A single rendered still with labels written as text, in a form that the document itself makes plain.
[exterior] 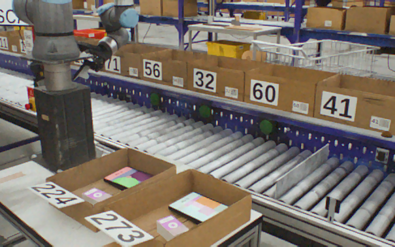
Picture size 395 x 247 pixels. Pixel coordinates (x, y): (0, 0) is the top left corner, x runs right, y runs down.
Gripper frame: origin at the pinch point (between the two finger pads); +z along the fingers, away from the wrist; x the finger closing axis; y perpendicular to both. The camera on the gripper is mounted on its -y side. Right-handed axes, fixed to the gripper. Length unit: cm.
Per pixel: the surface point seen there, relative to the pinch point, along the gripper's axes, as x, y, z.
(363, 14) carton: 122, 149, -461
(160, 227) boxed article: -32, 71, 53
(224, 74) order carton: 1, 55, -56
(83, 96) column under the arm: -6.3, 14.8, 13.3
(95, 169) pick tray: -3, 39, 35
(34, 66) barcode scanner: 32.4, -28.8, -9.7
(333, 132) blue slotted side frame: -29, 111, -34
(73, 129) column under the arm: 2.3, 19.6, 23.9
